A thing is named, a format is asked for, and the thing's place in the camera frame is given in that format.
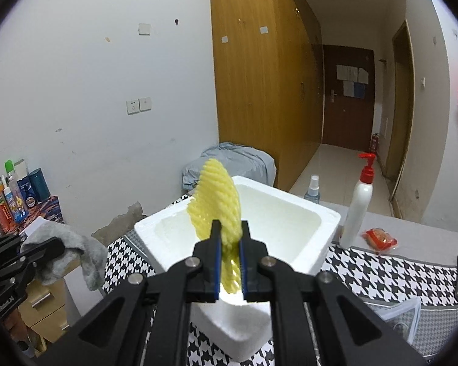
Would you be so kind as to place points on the white pump bottle red top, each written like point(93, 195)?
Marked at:
point(357, 213)

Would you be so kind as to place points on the wooden drawer cabinet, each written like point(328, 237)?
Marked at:
point(49, 305)

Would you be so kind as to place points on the wide white paper notice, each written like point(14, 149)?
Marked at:
point(351, 73)

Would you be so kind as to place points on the yellow foam fruit net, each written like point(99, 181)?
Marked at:
point(217, 194)

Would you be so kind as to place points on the houndstooth tablecloth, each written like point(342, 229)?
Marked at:
point(385, 274)

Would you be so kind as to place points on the small white paper notice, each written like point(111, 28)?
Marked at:
point(349, 89)

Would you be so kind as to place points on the red fire extinguisher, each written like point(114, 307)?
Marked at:
point(374, 144)

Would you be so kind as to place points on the patterned dark cloth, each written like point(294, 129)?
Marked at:
point(51, 207)

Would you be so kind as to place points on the light wooden door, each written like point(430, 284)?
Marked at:
point(399, 122)

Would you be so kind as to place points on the blue face mask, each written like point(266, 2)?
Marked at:
point(416, 308)

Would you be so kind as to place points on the dark brown door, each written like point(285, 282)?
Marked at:
point(347, 122)

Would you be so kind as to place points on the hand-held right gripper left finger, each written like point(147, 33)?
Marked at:
point(215, 259)

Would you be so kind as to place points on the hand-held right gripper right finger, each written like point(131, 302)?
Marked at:
point(244, 259)

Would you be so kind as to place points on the blue spray bottle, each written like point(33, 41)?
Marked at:
point(313, 195)

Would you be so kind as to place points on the white wall socket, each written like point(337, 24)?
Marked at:
point(132, 106)

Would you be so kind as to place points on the grey cloth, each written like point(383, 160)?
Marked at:
point(87, 251)

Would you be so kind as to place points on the blue paper notice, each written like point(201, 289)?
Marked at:
point(361, 90)

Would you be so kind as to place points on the blue-grey clothes pile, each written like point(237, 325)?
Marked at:
point(236, 158)

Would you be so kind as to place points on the wooden wardrobe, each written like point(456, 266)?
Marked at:
point(259, 95)

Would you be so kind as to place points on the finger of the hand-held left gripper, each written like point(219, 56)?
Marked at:
point(42, 253)

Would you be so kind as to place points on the red snack packet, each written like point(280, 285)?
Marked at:
point(379, 239)

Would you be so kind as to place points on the white foam box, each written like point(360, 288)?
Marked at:
point(290, 213)

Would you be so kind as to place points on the white paper sheet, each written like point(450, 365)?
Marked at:
point(38, 227)

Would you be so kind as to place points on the group of toiletry bottles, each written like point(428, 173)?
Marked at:
point(19, 194)

